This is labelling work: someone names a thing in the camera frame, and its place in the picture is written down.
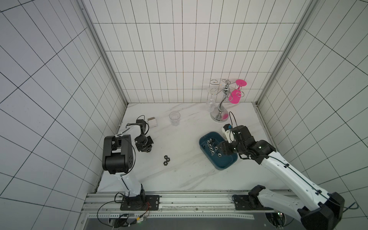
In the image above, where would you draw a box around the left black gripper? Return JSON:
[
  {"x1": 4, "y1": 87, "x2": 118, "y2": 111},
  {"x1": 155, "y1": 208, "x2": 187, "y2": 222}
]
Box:
[{"x1": 135, "y1": 134, "x2": 154, "y2": 152}]

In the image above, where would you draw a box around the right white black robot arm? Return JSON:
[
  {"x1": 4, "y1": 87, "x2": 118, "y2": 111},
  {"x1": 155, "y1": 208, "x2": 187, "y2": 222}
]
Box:
[{"x1": 220, "y1": 124, "x2": 345, "y2": 230}]

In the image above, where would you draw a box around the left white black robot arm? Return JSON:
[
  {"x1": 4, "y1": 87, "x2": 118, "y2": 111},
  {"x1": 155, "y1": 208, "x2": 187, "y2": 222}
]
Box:
[{"x1": 102, "y1": 116, "x2": 153, "y2": 210}]

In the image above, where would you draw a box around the small white cardboard box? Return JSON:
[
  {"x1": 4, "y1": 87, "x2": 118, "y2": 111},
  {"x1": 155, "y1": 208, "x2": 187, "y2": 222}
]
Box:
[{"x1": 147, "y1": 117, "x2": 158, "y2": 127}]

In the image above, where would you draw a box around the teal storage box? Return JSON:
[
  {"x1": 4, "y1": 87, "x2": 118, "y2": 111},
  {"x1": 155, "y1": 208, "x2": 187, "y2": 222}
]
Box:
[{"x1": 198, "y1": 132, "x2": 238, "y2": 170}]

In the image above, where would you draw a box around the silver glass rack stand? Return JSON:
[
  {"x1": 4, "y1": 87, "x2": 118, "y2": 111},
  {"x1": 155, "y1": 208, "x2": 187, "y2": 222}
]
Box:
[{"x1": 210, "y1": 79, "x2": 244, "y2": 123}]

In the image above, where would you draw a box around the clear plastic cup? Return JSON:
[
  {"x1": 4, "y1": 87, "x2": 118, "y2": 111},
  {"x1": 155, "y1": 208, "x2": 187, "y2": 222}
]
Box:
[{"x1": 169, "y1": 111, "x2": 181, "y2": 126}]

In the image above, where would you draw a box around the pink wine glass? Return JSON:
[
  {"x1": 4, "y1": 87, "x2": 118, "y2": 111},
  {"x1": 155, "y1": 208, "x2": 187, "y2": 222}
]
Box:
[{"x1": 229, "y1": 79, "x2": 247, "y2": 104}]

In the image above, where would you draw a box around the clear wine glass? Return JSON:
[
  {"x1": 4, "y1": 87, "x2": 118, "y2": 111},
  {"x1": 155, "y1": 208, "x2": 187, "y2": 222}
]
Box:
[{"x1": 206, "y1": 87, "x2": 218, "y2": 112}]

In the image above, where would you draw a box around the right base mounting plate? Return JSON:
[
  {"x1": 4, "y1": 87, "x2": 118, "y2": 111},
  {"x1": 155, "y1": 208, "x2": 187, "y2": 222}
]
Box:
[{"x1": 232, "y1": 194, "x2": 273, "y2": 211}]

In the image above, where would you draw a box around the base mounting plate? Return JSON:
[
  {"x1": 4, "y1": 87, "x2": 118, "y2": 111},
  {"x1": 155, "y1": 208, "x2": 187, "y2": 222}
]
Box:
[
  {"x1": 120, "y1": 195, "x2": 160, "y2": 211},
  {"x1": 232, "y1": 194, "x2": 273, "y2": 211}
]

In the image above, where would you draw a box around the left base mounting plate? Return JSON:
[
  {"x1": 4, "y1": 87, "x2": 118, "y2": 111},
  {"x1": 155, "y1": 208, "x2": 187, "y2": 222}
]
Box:
[{"x1": 120, "y1": 195, "x2": 160, "y2": 211}]

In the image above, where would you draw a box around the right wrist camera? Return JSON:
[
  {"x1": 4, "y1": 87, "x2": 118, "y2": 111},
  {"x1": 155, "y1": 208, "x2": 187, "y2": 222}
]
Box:
[{"x1": 222, "y1": 124, "x2": 235, "y2": 143}]

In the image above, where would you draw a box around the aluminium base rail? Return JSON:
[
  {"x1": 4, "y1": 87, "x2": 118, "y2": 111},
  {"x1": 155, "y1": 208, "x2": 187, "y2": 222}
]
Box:
[{"x1": 79, "y1": 190, "x2": 297, "y2": 224}]

